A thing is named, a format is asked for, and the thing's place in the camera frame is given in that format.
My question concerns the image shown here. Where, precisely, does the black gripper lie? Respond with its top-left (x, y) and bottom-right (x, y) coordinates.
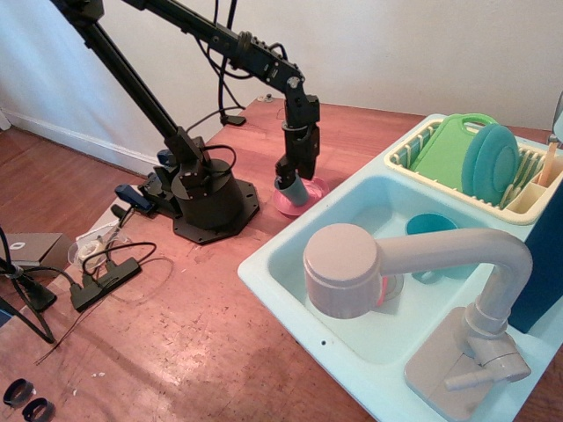
top-left (274, 93), bottom-right (320, 191)

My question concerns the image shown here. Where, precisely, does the teal plastic cup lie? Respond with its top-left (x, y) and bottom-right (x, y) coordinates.
top-left (274, 175), bottom-right (310, 207)

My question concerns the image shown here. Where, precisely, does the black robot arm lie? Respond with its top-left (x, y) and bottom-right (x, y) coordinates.
top-left (54, 1), bottom-right (320, 187)

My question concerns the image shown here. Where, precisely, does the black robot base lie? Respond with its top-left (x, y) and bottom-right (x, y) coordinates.
top-left (139, 158), bottom-right (260, 245)

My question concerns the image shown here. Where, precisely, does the teal bowl in sink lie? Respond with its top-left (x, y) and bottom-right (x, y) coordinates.
top-left (405, 213), bottom-right (477, 284)

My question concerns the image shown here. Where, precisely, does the light blue toy sink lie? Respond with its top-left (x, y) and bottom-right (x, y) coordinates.
top-left (237, 113), bottom-right (563, 422)

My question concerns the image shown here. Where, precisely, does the pink plastic plate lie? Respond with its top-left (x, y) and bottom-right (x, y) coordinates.
top-left (272, 176), bottom-right (330, 217)

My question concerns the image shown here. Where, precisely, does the grey toy faucet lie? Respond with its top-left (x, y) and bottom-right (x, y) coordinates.
top-left (303, 223), bottom-right (532, 421)

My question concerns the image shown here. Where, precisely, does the green cutting board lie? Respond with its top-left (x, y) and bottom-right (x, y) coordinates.
top-left (409, 113), bottom-right (496, 192)

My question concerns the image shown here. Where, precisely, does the blue clamp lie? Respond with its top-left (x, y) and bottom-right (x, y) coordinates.
top-left (114, 184), bottom-right (155, 215)

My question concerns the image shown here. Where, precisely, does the teal plate in rack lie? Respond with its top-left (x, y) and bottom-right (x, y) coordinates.
top-left (461, 123), bottom-right (520, 206)

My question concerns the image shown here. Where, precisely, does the clear plastic bag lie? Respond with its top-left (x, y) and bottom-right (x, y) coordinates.
top-left (67, 222), bottom-right (130, 272)

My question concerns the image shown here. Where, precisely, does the cream dish rack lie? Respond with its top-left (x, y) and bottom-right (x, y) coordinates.
top-left (384, 114), bottom-right (562, 225)

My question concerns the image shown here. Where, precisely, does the orange utensil in rack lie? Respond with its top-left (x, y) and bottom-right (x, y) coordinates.
top-left (537, 138), bottom-right (559, 187)

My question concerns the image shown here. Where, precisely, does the grey cardboard box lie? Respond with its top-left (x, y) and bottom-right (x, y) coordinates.
top-left (6, 233), bottom-right (73, 269)

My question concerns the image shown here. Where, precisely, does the dark blue panel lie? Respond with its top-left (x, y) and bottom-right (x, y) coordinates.
top-left (508, 184), bottom-right (562, 333)

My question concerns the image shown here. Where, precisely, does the black power plug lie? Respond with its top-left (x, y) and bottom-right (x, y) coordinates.
top-left (17, 277), bottom-right (57, 312)

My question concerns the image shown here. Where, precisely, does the black hanging cable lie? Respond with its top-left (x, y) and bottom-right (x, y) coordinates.
top-left (206, 0), bottom-right (247, 127)

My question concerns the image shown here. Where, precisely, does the black velcro strap loop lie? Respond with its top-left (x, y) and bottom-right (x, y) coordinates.
top-left (20, 397), bottom-right (56, 422)
top-left (1, 377), bottom-right (37, 408)

